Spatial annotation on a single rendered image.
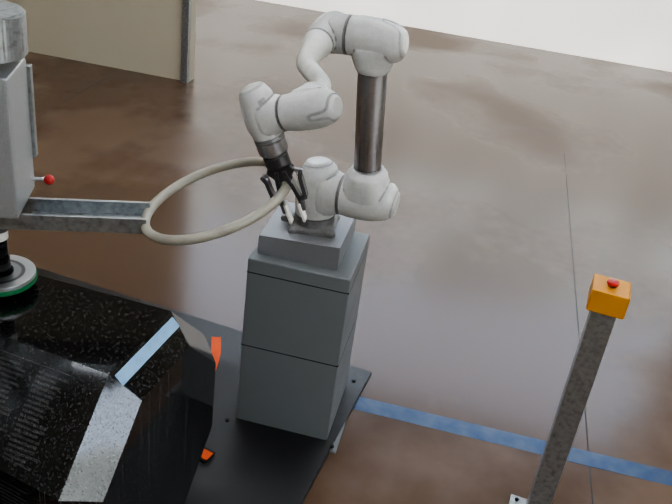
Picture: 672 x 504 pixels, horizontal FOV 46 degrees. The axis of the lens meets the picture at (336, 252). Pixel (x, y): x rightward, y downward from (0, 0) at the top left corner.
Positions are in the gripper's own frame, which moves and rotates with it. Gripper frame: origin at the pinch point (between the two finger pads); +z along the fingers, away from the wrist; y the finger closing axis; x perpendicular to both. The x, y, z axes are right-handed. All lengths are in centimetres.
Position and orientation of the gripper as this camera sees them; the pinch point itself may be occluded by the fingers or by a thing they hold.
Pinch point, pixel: (295, 211)
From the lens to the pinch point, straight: 243.2
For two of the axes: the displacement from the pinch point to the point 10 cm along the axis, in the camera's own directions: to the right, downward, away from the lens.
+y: -9.5, 1.5, 2.7
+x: -1.5, 5.5, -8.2
